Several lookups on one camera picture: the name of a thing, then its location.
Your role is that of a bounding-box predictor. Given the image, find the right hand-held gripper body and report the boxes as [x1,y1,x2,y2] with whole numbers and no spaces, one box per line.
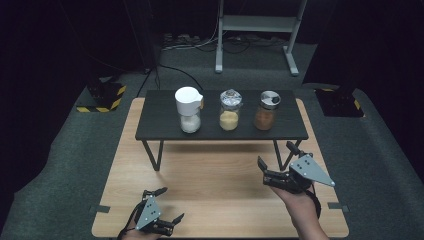
[262,153,336,195]

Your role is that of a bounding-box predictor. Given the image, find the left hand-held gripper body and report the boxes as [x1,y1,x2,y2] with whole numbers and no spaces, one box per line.
[133,195,174,237]

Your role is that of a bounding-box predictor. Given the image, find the black shelf with metal legs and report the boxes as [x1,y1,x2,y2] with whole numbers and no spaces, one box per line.
[134,89,309,172]

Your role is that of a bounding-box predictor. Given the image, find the silver-lidded jar with brown powder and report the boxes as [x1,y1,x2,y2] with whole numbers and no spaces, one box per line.
[253,90,282,131]

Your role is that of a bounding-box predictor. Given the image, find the glass jar with yellow grains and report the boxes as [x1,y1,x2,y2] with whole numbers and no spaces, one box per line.
[218,88,244,132]

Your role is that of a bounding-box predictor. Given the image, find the person's left hand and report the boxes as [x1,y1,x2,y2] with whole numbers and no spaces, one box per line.
[120,227,165,240]

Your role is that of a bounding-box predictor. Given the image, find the person's right hand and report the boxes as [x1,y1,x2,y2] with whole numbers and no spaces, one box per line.
[269,183,318,219]

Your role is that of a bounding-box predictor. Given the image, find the dark tape strip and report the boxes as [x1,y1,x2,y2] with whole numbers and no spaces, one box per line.
[327,201,350,213]
[89,204,111,214]

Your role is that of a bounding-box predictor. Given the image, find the black and yellow striped base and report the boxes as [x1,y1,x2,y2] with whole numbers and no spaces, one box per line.
[313,84,366,118]
[75,78,128,114]

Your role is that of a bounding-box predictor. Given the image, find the white-lidded jar with white grains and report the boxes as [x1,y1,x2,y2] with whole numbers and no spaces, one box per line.
[174,86,205,134]

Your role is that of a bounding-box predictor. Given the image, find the grey metal stand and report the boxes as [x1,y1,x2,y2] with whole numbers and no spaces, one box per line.
[214,0,308,77]

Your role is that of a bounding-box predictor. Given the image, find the power strip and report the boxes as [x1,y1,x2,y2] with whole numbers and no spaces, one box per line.
[162,32,202,48]

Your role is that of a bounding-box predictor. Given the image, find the black gripper strap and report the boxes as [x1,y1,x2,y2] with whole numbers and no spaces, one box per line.
[307,184,323,220]
[116,199,148,240]

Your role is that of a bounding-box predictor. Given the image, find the tangled black cables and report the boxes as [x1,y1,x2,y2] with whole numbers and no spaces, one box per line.
[222,33,288,55]

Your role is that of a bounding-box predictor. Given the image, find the black floor cable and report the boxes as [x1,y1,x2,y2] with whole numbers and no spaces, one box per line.
[136,63,204,98]

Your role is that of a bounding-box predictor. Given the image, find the white cable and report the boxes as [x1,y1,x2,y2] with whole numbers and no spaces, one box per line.
[162,13,222,52]

